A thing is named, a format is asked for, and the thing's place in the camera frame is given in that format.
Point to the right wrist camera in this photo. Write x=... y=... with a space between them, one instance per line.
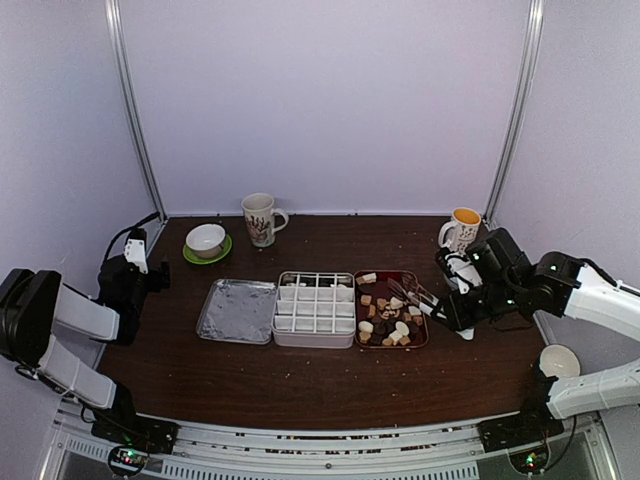
x=458 y=271

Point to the aluminium frame post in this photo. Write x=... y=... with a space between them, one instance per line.
x=528 y=64
x=116 y=32

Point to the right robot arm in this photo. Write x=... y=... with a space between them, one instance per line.
x=577 y=288

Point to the white bowl near right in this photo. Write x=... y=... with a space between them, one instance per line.
x=559 y=361

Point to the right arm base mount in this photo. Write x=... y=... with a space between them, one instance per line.
x=524 y=438

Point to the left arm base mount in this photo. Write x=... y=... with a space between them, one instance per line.
x=133 y=449

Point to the front aluminium rail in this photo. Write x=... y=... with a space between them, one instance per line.
x=441 y=451

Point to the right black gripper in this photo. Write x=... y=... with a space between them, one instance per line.
x=458 y=318

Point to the white mug yellow inside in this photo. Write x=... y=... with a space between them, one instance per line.
x=460 y=231

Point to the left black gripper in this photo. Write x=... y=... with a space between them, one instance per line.
x=162 y=281

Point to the right aluminium frame post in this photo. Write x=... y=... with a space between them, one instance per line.
x=528 y=64

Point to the tall floral mug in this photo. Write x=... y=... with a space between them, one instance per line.
x=263 y=219

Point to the lilac bunny tin lid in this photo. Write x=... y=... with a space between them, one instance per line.
x=238 y=311

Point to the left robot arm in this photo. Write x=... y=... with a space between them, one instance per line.
x=32 y=303

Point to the left aluminium frame post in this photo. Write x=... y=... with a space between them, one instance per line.
x=116 y=32

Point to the white metal tongs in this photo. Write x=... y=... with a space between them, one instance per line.
x=420 y=300

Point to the green saucer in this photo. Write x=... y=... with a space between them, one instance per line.
x=192 y=258

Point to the red chocolate tray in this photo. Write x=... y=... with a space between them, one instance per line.
x=397 y=324

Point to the white oval chocolate in tray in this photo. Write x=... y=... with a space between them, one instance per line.
x=365 y=327

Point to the lilac tin box with dividers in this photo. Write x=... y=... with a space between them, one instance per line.
x=314 y=310

